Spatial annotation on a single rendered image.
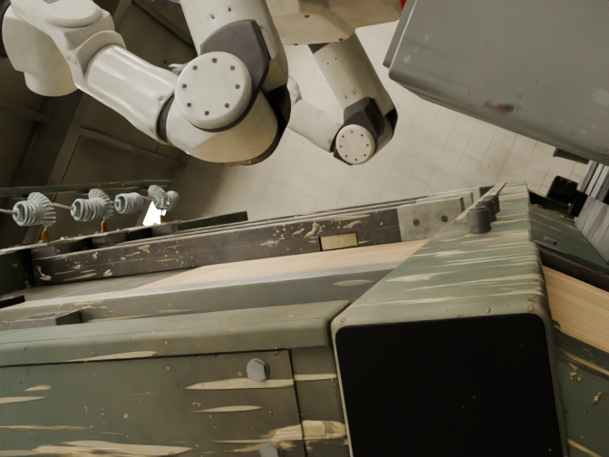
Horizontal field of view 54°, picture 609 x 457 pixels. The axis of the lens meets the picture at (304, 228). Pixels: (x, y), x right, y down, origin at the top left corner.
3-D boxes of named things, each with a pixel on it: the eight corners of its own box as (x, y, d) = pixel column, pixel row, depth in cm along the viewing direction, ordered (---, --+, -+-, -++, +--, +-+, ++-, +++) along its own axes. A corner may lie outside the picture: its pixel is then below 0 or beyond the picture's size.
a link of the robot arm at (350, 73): (418, 128, 119) (364, 25, 116) (398, 148, 109) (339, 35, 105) (371, 151, 126) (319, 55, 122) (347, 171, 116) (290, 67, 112)
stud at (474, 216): (491, 233, 65) (488, 207, 65) (468, 236, 66) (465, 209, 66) (492, 231, 68) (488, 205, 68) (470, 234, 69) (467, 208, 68)
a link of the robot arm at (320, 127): (300, 123, 129) (378, 165, 125) (277, 137, 120) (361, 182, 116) (316, 78, 123) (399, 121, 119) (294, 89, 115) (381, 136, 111)
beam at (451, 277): (581, 515, 30) (552, 303, 30) (353, 506, 35) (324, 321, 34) (530, 208, 237) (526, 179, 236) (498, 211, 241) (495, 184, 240)
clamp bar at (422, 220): (464, 235, 114) (446, 109, 112) (-4, 291, 155) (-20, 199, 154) (468, 229, 123) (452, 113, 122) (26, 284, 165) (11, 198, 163)
